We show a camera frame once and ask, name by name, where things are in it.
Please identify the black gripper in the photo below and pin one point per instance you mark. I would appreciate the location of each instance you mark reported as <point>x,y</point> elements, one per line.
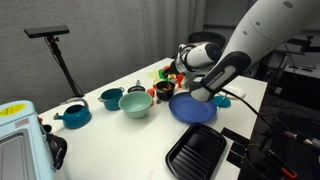
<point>174,69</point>

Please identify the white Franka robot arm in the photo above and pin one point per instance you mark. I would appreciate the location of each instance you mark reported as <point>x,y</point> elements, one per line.
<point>263,30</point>

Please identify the green plastic cup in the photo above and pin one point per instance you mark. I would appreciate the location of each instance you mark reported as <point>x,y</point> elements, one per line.
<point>162,75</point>

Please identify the red ketchup squeeze bottle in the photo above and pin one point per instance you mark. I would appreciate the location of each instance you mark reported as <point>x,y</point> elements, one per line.
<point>180,80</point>

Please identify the yellow toy fries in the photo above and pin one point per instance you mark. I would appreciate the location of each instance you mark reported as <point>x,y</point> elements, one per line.
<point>166,88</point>

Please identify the red toy tomato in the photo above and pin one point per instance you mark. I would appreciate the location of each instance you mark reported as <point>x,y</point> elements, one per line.
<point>166,68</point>

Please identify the yellow-green cutting mat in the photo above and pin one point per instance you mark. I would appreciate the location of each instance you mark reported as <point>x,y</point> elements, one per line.
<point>153,74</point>

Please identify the toy orange slice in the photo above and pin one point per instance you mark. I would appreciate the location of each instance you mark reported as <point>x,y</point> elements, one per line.
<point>150,92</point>

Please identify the small dark teal pan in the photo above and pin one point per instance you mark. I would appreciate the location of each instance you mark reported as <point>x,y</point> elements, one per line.
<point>136,89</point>

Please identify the large blue plate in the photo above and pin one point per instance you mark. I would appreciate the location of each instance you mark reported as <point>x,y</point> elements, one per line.
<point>188,111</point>

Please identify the mint green bowl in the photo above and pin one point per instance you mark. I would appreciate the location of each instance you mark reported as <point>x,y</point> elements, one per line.
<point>135,105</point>

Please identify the black office chair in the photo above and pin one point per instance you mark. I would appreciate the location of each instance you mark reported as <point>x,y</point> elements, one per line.
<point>206,36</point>

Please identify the small white plate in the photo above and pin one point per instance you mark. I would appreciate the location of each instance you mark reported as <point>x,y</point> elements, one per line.
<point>238,93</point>

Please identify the black ridged tray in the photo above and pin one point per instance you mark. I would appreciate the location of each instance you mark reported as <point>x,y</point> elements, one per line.
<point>196,153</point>

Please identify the long black tape strip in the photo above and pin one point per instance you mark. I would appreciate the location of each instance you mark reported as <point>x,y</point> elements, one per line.
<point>235,135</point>

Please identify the short black tape strip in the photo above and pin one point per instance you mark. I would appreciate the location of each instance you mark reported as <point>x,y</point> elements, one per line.
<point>235,159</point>
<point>238,148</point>

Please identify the teal toy kettle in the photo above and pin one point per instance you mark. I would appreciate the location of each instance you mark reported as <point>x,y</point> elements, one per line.
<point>76,118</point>

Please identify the black clamp orange tip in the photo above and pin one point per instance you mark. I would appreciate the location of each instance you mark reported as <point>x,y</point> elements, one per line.
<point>289,173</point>
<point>271,133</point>

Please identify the light blue toy oven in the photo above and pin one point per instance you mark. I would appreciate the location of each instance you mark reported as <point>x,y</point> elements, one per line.
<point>20,146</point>

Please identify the black camera tripod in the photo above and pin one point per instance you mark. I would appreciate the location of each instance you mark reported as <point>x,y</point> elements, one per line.
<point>63,66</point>

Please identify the black stereo camera bar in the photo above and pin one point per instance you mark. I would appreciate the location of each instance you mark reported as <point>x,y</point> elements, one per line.
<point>46,31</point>

